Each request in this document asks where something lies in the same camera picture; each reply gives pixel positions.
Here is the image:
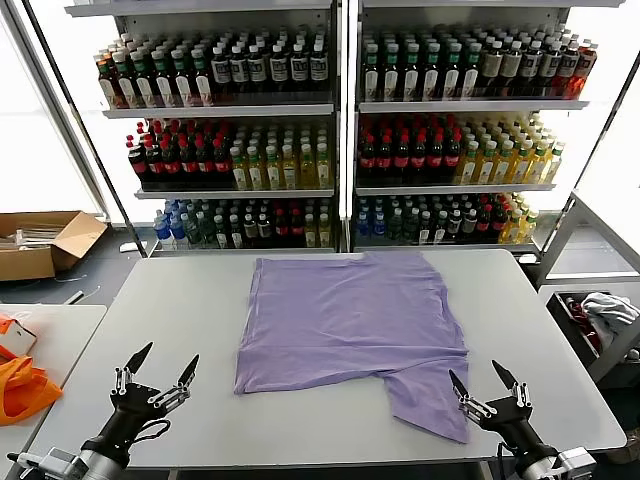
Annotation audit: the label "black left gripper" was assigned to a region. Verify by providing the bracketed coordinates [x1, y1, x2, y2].
[82, 342, 200, 466]

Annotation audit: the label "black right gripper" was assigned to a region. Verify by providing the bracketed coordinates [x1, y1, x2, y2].
[448, 359, 559, 474]

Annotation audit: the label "purple t-shirt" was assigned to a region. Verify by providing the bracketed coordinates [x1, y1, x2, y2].
[232, 251, 471, 445]

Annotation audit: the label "black storage crate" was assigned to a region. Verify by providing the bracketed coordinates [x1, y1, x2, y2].
[546, 289, 640, 389]

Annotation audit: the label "red crumpled garment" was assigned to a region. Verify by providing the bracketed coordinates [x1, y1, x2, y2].
[563, 297, 601, 352]

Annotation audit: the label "orange fabric bag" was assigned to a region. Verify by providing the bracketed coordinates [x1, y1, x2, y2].
[0, 344, 65, 427]

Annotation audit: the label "white box orange edge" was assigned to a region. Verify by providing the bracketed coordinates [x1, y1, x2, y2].
[0, 314, 39, 357]

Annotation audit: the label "white crumpled garment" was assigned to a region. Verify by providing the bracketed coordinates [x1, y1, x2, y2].
[579, 291, 640, 351]

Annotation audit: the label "open cardboard box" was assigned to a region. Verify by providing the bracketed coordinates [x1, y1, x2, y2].
[0, 210, 109, 283]

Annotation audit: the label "cola bottle red cap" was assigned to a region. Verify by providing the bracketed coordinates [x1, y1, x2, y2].
[476, 204, 492, 243]
[159, 138, 181, 184]
[274, 208, 290, 248]
[409, 131, 429, 181]
[194, 137, 214, 184]
[443, 130, 462, 180]
[125, 133, 149, 184]
[143, 138, 164, 184]
[375, 132, 394, 181]
[490, 203, 507, 243]
[289, 208, 305, 248]
[427, 131, 446, 181]
[177, 137, 197, 184]
[212, 137, 232, 184]
[392, 132, 411, 181]
[358, 132, 377, 181]

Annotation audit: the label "white packing pieces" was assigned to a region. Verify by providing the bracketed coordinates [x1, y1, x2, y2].
[0, 225, 69, 250]

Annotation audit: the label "black slanted window bar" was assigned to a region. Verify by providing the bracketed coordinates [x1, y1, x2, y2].
[19, 0, 149, 259]
[567, 59, 640, 206]

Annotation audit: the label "grey metal shelving rack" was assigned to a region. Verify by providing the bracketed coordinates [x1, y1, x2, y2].
[349, 0, 626, 254]
[64, 0, 347, 258]

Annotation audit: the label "dark tea bottle green label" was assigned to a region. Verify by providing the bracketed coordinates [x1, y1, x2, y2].
[461, 42, 481, 100]
[130, 48, 154, 108]
[191, 46, 214, 106]
[151, 48, 174, 108]
[422, 42, 442, 101]
[362, 43, 382, 101]
[112, 49, 136, 109]
[171, 47, 194, 107]
[402, 42, 422, 101]
[382, 43, 402, 101]
[442, 42, 462, 101]

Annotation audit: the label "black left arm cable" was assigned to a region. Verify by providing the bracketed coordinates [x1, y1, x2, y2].
[130, 419, 172, 447]

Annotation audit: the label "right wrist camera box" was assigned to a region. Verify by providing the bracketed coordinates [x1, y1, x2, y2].
[557, 446, 599, 477]

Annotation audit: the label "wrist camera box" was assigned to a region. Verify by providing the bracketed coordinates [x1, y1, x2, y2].
[7, 447, 86, 480]
[557, 446, 599, 477]

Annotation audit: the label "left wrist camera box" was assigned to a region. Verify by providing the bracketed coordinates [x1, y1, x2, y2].
[7, 447, 86, 480]

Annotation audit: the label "grey metal frame stand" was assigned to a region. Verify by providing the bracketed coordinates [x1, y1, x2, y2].
[537, 192, 640, 290]

